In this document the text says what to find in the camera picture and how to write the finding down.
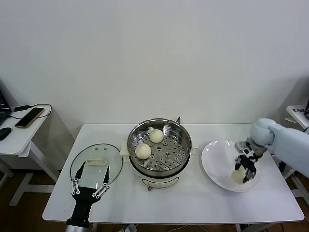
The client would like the black laptop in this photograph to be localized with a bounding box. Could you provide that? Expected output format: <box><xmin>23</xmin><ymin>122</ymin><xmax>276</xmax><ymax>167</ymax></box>
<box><xmin>0</xmin><ymin>78</ymin><xmax>13</xmax><ymax>126</ymax></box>

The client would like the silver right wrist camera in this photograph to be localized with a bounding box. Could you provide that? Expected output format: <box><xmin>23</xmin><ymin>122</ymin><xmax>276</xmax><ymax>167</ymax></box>
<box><xmin>234</xmin><ymin>141</ymin><xmax>253</xmax><ymax>153</ymax></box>

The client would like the white side table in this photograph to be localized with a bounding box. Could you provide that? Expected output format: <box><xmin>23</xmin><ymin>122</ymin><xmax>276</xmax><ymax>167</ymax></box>
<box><xmin>283</xmin><ymin>105</ymin><xmax>309</xmax><ymax>201</ymax></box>
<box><xmin>0</xmin><ymin>104</ymin><xmax>61</xmax><ymax>206</ymax></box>

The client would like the white round plate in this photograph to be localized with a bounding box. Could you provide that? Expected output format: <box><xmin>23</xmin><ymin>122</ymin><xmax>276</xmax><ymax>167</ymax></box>
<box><xmin>201</xmin><ymin>140</ymin><xmax>263</xmax><ymax>193</ymax></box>

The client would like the round glass pot lid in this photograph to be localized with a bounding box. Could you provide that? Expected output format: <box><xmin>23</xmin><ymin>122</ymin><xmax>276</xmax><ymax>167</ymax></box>
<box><xmin>70</xmin><ymin>143</ymin><xmax>124</xmax><ymax>191</ymax></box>

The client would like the gold smartphone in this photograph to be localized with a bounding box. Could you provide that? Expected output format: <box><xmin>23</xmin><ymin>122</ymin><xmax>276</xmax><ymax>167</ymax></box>
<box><xmin>14</xmin><ymin>107</ymin><xmax>46</xmax><ymax>129</ymax></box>

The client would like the white steamed baozi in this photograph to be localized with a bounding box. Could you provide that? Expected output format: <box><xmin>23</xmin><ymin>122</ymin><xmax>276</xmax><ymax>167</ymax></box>
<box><xmin>231</xmin><ymin>170</ymin><xmax>246</xmax><ymax>185</ymax></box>
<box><xmin>149</xmin><ymin>129</ymin><xmax>165</xmax><ymax>144</ymax></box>
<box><xmin>135</xmin><ymin>143</ymin><xmax>152</xmax><ymax>160</ymax></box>

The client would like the black cable with adapter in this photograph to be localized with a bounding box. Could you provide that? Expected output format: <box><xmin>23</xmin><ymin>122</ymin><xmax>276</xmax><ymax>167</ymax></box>
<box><xmin>9</xmin><ymin>104</ymin><xmax>53</xmax><ymax>119</ymax></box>

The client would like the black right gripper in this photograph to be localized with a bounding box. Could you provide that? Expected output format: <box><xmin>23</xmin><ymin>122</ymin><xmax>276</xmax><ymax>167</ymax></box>
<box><xmin>233</xmin><ymin>153</ymin><xmax>260</xmax><ymax>185</ymax></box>

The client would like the black computer mouse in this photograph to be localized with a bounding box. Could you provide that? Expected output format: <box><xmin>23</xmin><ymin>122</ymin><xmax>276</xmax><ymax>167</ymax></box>
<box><xmin>0</xmin><ymin>127</ymin><xmax>13</xmax><ymax>141</ymax></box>

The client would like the white electric cooker base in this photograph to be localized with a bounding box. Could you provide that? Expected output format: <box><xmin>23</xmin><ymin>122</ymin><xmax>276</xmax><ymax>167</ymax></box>
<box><xmin>120</xmin><ymin>135</ymin><xmax>200</xmax><ymax>193</ymax></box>

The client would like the stainless steel steamer basket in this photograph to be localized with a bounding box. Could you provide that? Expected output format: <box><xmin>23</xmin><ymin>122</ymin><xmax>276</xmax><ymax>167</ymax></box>
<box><xmin>127</xmin><ymin>117</ymin><xmax>193</xmax><ymax>176</ymax></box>

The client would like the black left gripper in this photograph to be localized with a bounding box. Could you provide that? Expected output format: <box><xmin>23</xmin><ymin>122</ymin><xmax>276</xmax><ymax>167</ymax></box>
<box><xmin>65</xmin><ymin>161</ymin><xmax>111</xmax><ymax>227</ymax></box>

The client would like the black cable with clamp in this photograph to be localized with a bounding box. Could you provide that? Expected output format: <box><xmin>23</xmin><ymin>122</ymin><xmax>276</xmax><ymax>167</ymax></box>
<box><xmin>277</xmin><ymin>159</ymin><xmax>287</xmax><ymax>174</ymax></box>

